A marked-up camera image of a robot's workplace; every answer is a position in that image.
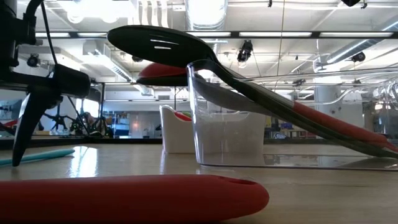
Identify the red spoon with steel handle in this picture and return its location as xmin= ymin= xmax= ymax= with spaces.
xmin=138 ymin=63 xmax=398 ymax=153

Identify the grey silicone spoon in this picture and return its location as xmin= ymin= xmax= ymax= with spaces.
xmin=192 ymin=73 xmax=280 ymax=118

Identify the white plastic bin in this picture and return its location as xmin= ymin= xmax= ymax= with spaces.
xmin=159 ymin=105 xmax=267 ymax=155

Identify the small red spatula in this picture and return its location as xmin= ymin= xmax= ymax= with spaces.
xmin=174 ymin=111 xmax=193 ymax=122

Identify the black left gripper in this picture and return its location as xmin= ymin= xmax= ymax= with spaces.
xmin=0 ymin=63 xmax=91 ymax=167

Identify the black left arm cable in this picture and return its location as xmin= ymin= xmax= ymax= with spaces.
xmin=39 ymin=0 xmax=59 ymax=65

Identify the black slotted spoon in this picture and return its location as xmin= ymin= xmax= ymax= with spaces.
xmin=107 ymin=24 xmax=398 ymax=159

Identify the black overhead camera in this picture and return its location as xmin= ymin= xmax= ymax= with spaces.
xmin=236 ymin=39 xmax=254 ymax=63

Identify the teal silicone spatula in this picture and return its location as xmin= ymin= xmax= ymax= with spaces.
xmin=0 ymin=148 xmax=76 ymax=167

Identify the clear plastic bin with sticker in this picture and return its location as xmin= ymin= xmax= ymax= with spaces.
xmin=185 ymin=58 xmax=398 ymax=171

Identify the red slotted spoon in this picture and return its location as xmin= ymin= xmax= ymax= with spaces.
xmin=0 ymin=173 xmax=271 ymax=223

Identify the black background tripod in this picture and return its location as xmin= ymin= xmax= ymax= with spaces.
xmin=42 ymin=104 xmax=82 ymax=134

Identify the silver ventilation duct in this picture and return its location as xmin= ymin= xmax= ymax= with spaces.
xmin=183 ymin=0 xmax=229 ymax=32

